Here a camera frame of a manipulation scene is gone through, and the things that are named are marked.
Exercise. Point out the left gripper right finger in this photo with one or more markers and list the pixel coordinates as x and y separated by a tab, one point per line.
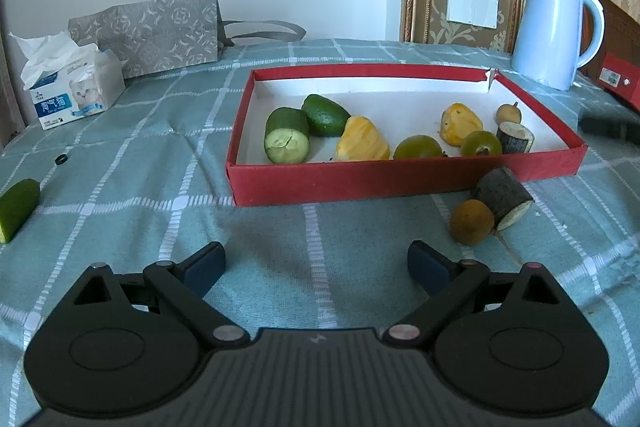
451	288

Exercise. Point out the small red box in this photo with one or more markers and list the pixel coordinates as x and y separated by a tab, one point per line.
621	78

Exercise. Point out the white wall switch panel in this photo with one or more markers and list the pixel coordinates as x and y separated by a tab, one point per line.
480	13

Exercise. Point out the grey patterned paper bag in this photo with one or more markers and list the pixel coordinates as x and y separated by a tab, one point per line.
163	35

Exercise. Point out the cut cucumber piece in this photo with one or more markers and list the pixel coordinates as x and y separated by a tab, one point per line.
286	139

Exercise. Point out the green round fruit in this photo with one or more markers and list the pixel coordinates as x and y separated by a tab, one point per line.
480	143
418	146

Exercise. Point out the cat print tissue box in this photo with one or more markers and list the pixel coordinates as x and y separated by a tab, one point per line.
66	81

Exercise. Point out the small yellow jackfruit piece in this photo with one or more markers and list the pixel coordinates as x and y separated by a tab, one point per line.
457	122

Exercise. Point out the tan longan fruit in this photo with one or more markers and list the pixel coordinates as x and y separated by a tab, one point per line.
509	112

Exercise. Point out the red shallow cardboard box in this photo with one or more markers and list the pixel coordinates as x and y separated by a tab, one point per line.
400	100

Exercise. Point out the large yellow jackfruit piece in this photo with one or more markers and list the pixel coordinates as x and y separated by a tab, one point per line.
361	140

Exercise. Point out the green avocado wedge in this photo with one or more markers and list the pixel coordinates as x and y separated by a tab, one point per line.
325	117

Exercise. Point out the light blue electric kettle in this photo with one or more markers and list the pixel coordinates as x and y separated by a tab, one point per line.
556	38

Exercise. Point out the orange brown round fruit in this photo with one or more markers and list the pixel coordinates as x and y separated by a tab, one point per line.
471	222

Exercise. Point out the green lime wedge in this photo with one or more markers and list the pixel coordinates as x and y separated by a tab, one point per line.
16	205

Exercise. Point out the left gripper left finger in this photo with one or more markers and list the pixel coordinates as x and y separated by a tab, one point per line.
180	288

